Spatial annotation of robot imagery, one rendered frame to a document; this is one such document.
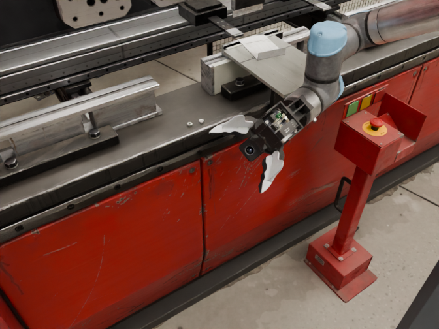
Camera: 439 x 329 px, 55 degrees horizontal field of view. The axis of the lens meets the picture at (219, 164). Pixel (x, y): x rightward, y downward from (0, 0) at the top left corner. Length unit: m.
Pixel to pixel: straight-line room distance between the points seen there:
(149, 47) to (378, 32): 0.72
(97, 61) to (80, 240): 0.53
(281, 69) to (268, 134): 0.34
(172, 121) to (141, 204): 0.24
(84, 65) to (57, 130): 0.31
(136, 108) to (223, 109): 0.24
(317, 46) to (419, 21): 0.19
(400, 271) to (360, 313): 0.29
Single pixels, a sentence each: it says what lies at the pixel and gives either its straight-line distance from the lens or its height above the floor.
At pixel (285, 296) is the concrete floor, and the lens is 1.82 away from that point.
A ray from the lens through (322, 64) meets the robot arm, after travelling 0.91.
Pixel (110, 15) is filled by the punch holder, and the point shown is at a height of 1.18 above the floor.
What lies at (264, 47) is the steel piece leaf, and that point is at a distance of 1.23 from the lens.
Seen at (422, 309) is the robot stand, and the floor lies 0.50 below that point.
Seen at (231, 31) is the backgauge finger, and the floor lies 1.01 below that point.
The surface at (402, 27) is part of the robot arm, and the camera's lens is 0.95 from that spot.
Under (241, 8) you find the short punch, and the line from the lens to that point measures 1.20.
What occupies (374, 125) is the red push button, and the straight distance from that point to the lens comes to 1.32.
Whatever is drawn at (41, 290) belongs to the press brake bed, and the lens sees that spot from 1.27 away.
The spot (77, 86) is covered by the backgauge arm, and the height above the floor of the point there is 0.88.
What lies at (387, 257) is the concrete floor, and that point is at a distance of 2.04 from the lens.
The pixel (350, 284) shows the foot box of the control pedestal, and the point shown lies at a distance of 1.89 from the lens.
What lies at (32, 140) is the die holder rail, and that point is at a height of 0.93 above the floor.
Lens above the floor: 1.56
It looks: 43 degrees down
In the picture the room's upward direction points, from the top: straight up
